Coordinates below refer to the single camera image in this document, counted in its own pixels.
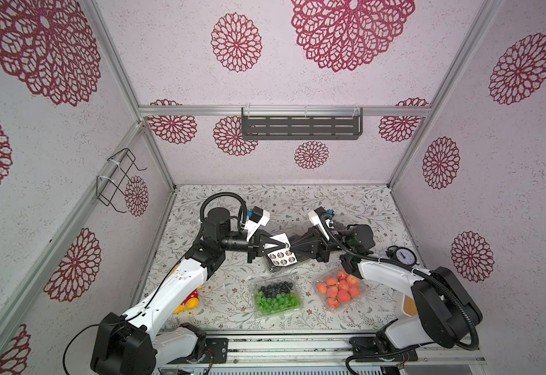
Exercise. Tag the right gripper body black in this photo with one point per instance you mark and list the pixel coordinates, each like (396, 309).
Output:
(320, 242)

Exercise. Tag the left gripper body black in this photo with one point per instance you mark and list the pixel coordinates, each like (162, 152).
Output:
(253, 247)

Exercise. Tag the white sticker label sheet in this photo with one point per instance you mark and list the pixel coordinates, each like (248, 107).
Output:
(282, 259)

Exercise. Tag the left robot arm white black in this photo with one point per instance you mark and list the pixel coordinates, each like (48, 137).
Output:
(132, 343)

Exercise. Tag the blackberry clamshell box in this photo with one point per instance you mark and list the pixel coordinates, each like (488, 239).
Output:
(273, 269)

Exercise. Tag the floral table mat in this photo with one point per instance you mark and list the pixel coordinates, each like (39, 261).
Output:
(227, 299)

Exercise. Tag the green grape blueberry clamshell box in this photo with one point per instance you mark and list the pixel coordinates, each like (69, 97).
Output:
(277, 296)

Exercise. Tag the black alarm clock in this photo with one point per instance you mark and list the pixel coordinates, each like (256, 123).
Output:
(402, 255)

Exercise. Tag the yellow red plush toy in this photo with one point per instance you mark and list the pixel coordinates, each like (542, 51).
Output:
(190, 302)

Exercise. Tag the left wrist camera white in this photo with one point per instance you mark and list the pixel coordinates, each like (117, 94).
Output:
(256, 217)

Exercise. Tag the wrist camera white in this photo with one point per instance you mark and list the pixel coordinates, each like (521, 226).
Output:
(256, 217)
(320, 218)

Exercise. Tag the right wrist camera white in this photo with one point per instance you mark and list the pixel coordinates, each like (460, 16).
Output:
(320, 218)

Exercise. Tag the grey wall shelf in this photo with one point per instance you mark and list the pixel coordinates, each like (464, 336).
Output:
(305, 127)

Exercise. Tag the black wire wall rack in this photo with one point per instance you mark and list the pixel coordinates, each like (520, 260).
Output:
(109, 186)

